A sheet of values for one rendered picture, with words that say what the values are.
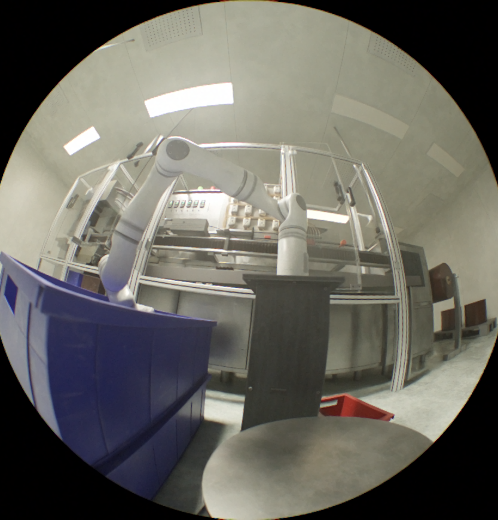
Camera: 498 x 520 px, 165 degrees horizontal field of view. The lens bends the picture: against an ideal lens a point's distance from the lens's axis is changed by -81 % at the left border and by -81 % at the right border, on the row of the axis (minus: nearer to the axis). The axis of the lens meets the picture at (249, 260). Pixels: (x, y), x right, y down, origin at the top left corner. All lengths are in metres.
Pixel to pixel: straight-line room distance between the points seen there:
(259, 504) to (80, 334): 0.22
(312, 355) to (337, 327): 0.84
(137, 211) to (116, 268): 0.13
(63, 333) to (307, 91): 2.41
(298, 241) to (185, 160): 0.37
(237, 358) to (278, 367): 0.74
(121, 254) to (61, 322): 0.27
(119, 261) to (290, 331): 0.41
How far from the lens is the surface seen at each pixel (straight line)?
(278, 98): 2.35
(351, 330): 1.31
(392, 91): 2.69
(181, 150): 0.43
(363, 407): 0.78
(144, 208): 0.42
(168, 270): 1.03
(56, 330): 0.17
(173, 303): 1.25
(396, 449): 0.31
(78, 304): 0.16
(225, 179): 0.45
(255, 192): 0.50
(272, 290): 0.42
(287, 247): 0.50
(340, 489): 0.24
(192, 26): 2.41
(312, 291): 0.42
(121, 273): 0.40
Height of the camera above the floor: 0.44
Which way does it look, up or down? 21 degrees up
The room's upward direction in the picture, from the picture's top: 6 degrees clockwise
